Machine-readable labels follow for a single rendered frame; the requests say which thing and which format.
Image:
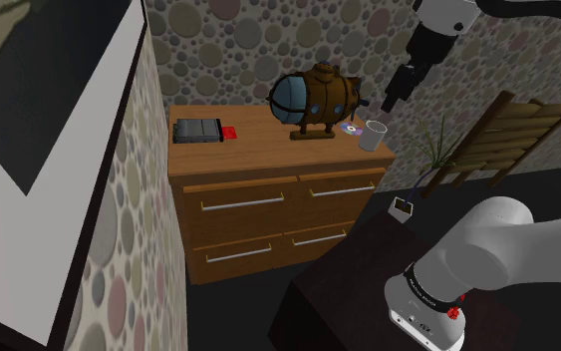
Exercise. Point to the white framed wall picture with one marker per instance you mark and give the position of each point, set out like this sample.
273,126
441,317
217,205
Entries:
8,204

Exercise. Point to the brown submarine model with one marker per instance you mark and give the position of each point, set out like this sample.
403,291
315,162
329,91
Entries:
319,95

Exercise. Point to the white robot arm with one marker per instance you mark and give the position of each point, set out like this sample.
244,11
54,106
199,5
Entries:
484,248

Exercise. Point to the grey cup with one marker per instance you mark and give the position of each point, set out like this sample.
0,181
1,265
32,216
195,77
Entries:
371,138

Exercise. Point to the black flat box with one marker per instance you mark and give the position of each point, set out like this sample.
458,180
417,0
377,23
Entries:
196,130

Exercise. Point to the shiny compact disc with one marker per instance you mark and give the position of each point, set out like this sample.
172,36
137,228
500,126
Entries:
351,129

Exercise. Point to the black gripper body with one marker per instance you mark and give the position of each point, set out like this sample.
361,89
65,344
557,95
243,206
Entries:
430,46

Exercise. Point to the wooden chest of drawers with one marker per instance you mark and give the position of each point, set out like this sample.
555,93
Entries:
260,155

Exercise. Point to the potted plant in white pot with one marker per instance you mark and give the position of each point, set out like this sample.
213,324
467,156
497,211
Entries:
400,209

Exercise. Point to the wooden slatted rack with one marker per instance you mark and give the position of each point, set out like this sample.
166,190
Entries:
508,141

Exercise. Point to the small red card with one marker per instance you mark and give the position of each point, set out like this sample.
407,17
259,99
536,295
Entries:
230,133

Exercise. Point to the dark robot stand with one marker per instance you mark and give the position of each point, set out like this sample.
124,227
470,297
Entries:
348,291

